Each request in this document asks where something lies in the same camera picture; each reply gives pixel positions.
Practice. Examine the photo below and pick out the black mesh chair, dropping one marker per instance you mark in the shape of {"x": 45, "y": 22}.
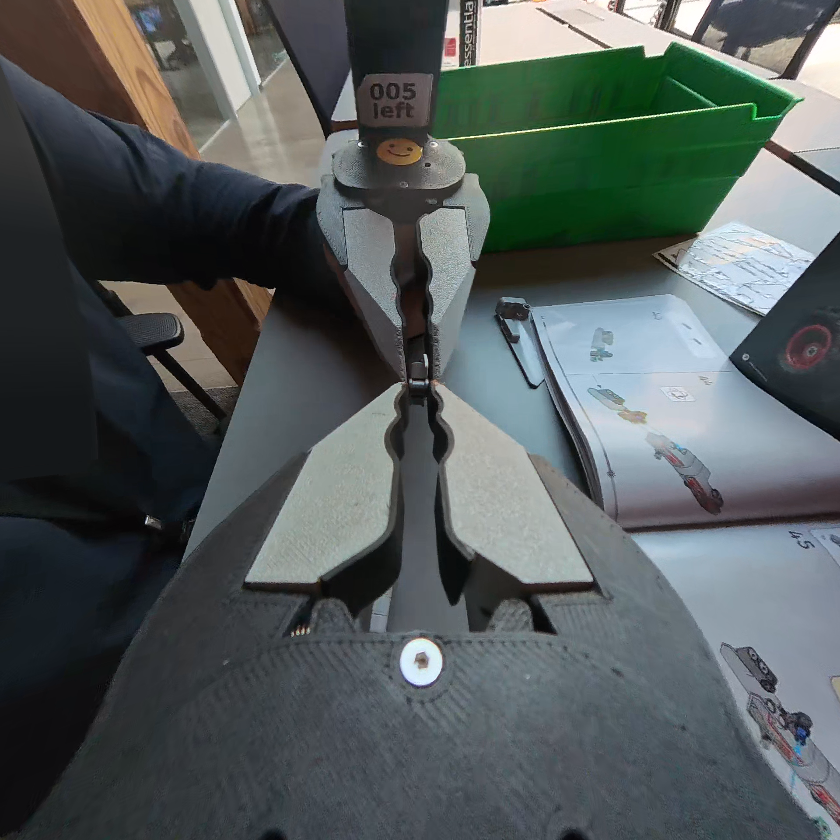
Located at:
{"x": 768, "y": 26}

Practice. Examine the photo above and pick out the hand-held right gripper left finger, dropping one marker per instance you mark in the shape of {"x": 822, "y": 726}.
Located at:
{"x": 328, "y": 512}

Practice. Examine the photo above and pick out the black lego set box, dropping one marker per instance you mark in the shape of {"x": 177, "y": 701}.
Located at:
{"x": 800, "y": 348}

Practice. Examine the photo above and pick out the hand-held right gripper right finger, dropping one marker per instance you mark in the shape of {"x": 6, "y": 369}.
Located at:
{"x": 505, "y": 518}

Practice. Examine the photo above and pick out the grey lego panel piece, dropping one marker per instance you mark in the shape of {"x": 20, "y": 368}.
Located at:
{"x": 522, "y": 341}

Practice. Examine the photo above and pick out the person's left forearm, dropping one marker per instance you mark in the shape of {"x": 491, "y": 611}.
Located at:
{"x": 164, "y": 210}

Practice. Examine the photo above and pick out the lego sticker sheet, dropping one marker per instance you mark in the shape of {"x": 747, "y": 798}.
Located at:
{"x": 741, "y": 262}

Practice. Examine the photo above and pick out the black chair armrest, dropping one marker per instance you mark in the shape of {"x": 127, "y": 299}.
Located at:
{"x": 154, "y": 331}

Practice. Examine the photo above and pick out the lego instruction booklet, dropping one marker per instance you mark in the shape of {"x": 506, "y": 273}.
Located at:
{"x": 656, "y": 407}

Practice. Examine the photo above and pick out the white printed box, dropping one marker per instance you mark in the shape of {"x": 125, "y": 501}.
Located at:
{"x": 463, "y": 33}

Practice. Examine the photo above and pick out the wooden cabinet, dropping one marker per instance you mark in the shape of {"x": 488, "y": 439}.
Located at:
{"x": 98, "y": 65}

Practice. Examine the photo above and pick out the red and black lego assembly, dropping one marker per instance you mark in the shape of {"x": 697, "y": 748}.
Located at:
{"x": 418, "y": 359}

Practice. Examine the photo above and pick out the green plastic bin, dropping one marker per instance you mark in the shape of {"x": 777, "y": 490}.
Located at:
{"x": 590, "y": 170}

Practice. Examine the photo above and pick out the person's dark clothed body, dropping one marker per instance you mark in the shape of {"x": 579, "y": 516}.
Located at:
{"x": 59, "y": 525}

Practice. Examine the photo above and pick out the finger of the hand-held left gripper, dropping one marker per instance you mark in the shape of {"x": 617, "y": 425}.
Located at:
{"x": 367, "y": 262}
{"x": 449, "y": 275}

